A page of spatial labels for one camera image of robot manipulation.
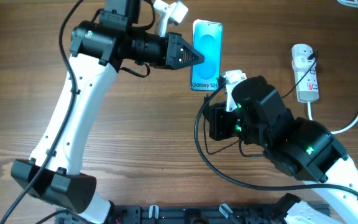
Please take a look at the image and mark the blue Galaxy smartphone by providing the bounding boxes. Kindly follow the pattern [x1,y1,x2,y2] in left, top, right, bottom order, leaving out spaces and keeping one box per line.
[190,19,223,91]

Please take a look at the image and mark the black USB charging cable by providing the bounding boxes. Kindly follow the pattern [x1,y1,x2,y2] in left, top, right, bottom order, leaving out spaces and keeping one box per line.
[202,49,319,158]

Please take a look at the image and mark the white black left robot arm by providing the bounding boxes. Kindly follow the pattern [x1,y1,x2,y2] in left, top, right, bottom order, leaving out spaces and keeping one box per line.
[11,0,204,223]

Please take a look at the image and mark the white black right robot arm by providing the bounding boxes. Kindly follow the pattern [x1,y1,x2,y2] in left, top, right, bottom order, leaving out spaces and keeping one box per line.
[197,76,358,223]

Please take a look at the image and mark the white USB charger plug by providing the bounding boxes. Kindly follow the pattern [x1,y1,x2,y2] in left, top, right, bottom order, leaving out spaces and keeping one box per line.
[292,55,314,72]

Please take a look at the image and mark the white power strip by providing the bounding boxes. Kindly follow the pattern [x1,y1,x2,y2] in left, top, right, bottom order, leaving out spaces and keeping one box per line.
[291,44,319,103]

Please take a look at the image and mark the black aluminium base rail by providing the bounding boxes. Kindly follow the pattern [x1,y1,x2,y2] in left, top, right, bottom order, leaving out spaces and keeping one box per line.
[54,203,332,224]

